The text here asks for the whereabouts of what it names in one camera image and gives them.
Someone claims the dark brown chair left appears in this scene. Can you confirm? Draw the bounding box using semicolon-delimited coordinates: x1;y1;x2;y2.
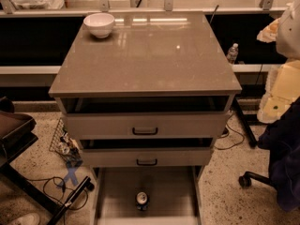
0;97;59;214

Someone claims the office chair with dark jacket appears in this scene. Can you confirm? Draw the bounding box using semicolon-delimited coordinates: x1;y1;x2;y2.
238;97;300;212

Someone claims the white shoe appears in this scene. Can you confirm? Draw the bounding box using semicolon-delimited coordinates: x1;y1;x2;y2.
8;213;40;225

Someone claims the black cable on floor left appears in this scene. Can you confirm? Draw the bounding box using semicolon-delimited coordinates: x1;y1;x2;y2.
25;175;90;212

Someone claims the black bar on floor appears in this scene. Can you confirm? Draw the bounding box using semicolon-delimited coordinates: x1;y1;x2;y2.
47;176;95;225

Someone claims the wire basket with items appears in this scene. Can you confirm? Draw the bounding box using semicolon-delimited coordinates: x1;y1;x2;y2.
49;119;83;167

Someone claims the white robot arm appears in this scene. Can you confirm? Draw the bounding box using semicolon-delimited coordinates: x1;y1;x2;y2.
257;0;300;124

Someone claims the black cable on floor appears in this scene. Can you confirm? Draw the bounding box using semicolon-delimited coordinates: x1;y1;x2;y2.
25;175;90;212
215;112;246;151

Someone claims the open bottom drawer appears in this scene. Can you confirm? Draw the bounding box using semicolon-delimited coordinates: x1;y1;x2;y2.
89;167;202;225

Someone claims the pepsi can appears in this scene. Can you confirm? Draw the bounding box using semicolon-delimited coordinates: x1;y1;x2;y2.
136;191;149;211

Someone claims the top drawer with handle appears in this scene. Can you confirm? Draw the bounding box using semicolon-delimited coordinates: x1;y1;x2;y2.
58;96;233;140

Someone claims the drawer with handle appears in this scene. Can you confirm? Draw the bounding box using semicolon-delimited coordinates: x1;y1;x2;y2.
58;96;233;140
79;138;215;167

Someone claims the middle drawer with handle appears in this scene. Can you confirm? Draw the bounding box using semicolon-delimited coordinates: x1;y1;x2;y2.
79;138;215;167

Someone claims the black cable on floor right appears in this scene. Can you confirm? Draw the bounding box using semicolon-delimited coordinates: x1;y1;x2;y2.
215;112;246;151

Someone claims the white ceramic bowl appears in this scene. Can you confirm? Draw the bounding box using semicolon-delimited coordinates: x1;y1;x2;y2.
83;13;115;38

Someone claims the grey drawer cabinet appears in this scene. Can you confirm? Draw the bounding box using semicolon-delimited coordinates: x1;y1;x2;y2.
48;10;243;225

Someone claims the clear plastic water bottle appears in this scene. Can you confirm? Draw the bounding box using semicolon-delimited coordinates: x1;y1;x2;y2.
227;43;238;64

